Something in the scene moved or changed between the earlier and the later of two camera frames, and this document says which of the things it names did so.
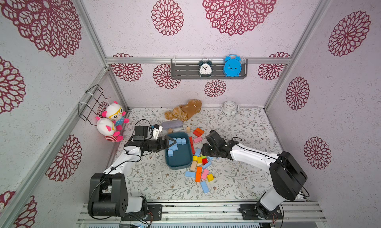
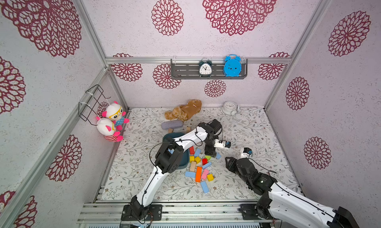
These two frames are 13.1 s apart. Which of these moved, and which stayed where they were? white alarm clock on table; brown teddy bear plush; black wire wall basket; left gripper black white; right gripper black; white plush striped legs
Moved: right gripper black; left gripper black white
Stayed: brown teddy bear plush; white alarm clock on table; black wire wall basket; white plush striped legs
